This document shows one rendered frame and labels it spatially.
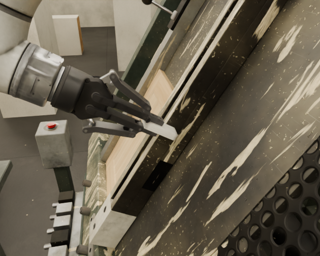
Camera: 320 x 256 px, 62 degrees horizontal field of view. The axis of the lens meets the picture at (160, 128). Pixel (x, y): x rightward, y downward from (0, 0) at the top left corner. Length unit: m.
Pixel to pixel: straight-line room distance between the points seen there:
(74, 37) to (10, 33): 5.46
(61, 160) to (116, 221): 0.63
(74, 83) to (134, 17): 4.19
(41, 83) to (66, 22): 5.43
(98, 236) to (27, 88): 0.43
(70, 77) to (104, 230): 0.41
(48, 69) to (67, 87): 0.04
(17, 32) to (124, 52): 4.29
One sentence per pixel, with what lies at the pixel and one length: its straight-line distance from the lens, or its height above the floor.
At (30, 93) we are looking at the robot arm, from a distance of 0.45.
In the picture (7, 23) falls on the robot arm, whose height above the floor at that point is 1.45.
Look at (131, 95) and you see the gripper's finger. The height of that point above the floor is 1.33.
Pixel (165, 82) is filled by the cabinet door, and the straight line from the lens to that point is 0.78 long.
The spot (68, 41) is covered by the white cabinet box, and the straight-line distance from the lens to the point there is 5.94.
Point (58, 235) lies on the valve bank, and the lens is 1.00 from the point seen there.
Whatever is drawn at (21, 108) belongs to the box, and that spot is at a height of 0.11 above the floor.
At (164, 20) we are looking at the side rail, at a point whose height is 1.35.
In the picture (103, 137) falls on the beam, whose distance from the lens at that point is 1.18.
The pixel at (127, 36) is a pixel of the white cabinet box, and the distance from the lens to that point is 4.65.
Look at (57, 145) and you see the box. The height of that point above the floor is 0.87.
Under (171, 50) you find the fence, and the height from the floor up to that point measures 1.30.
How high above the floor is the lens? 1.52
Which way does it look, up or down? 31 degrees down
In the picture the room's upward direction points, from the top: straight up
